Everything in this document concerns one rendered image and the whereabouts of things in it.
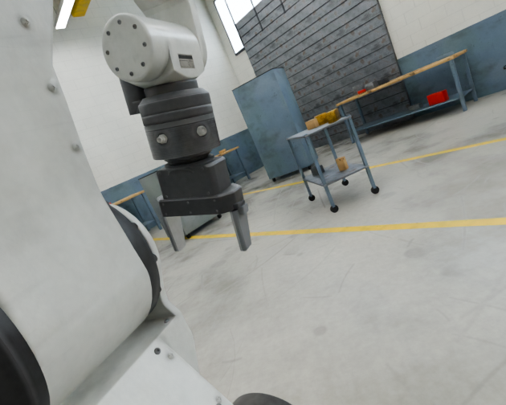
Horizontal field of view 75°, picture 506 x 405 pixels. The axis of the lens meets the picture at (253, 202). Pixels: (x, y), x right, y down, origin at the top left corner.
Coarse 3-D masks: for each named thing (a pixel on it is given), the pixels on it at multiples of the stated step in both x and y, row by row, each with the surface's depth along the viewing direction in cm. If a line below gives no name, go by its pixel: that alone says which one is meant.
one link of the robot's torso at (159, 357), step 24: (168, 312) 34; (144, 336) 33; (168, 336) 32; (192, 336) 35; (120, 360) 30; (144, 360) 29; (168, 360) 30; (192, 360) 34; (96, 384) 28; (120, 384) 27; (144, 384) 28; (168, 384) 29; (192, 384) 30
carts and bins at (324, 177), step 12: (336, 108) 324; (312, 120) 351; (324, 120) 352; (336, 120) 319; (348, 120) 318; (300, 132) 389; (312, 132) 313; (324, 132) 393; (288, 144) 391; (360, 144) 321; (312, 156) 317; (336, 156) 398; (300, 168) 395; (312, 168) 382; (324, 168) 400; (336, 168) 373; (348, 168) 348; (360, 168) 326; (312, 180) 365; (324, 180) 323; (336, 180) 323; (372, 180) 329; (372, 192) 332
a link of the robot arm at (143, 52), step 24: (120, 24) 33; (144, 24) 32; (168, 24) 36; (120, 48) 34; (144, 48) 33; (168, 48) 35; (192, 48) 39; (120, 72) 35; (144, 72) 34; (168, 72) 36; (192, 72) 39; (144, 96) 41; (168, 96) 36; (192, 96) 37; (144, 120) 39; (168, 120) 37
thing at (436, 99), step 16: (432, 64) 525; (464, 64) 552; (384, 80) 620; (352, 96) 702; (432, 96) 559; (448, 96) 550; (400, 112) 648; (240, 160) 829; (144, 224) 679; (160, 224) 676
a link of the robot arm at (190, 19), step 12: (144, 0) 40; (156, 0) 40; (168, 0) 39; (180, 0) 39; (192, 0) 40; (144, 12) 41; (156, 12) 41; (168, 12) 41; (180, 12) 40; (192, 12) 40; (180, 24) 41; (192, 24) 40; (204, 48) 42; (204, 60) 42
